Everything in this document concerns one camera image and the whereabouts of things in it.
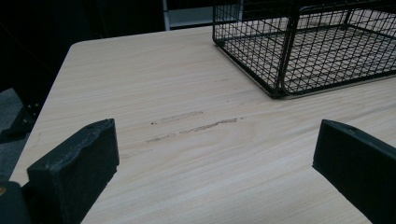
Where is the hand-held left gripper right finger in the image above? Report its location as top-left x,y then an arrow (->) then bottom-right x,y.
312,119 -> 396,224

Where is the black metal stand base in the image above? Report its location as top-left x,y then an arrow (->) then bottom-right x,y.
0,101 -> 42,145

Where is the white metal stand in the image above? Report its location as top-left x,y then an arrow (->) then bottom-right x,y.
161,0 -> 216,32

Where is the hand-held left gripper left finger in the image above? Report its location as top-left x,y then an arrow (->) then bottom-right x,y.
26,118 -> 120,224

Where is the black wire basket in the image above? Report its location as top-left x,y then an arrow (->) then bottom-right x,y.
212,0 -> 396,100

